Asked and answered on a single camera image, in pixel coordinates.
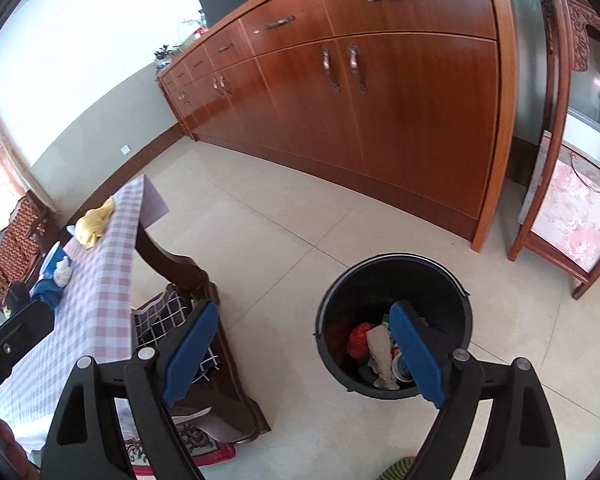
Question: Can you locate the pink checkered tablecloth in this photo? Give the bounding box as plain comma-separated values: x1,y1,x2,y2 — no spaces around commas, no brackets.
0,176,169,452

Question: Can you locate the green striped slipper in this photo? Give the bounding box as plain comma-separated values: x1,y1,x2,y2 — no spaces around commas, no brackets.
377,456,415,480

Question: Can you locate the wooden sofa bench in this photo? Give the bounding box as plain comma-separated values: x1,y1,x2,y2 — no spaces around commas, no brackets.
0,191,60,308

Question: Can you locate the dark blue cloth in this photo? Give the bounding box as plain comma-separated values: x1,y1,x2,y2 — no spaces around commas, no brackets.
30,278,64,310

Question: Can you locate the black trash bin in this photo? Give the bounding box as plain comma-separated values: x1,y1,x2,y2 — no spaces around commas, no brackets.
314,252,472,401

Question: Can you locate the potted plant blue vase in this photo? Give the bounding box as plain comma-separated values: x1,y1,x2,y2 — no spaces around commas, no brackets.
154,44,172,70

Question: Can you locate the clear plastic bag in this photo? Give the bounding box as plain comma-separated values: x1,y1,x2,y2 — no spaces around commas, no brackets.
53,256,72,288

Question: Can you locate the yellow knitted cloth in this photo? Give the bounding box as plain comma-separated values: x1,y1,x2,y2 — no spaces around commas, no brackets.
73,196,116,249

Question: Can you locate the blue paper cup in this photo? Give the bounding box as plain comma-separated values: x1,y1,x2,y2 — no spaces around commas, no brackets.
40,242,66,278
391,344,413,382

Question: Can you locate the person left hand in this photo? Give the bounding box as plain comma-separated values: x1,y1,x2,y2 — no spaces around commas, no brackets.
0,419,40,480

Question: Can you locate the black white checkered cloth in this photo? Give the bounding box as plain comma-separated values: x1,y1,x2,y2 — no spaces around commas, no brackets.
131,284,221,384

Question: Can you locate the wooden glass side cabinet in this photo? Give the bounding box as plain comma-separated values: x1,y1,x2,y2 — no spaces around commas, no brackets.
508,0,600,299

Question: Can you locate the red plastic bag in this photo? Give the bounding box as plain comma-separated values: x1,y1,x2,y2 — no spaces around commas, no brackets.
347,322,375,361

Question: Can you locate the wooden sideboard cabinet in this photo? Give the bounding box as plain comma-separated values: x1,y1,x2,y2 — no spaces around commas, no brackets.
157,0,517,250

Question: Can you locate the red patterned rug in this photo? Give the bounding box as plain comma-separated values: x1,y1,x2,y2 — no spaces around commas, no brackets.
125,422,236,476

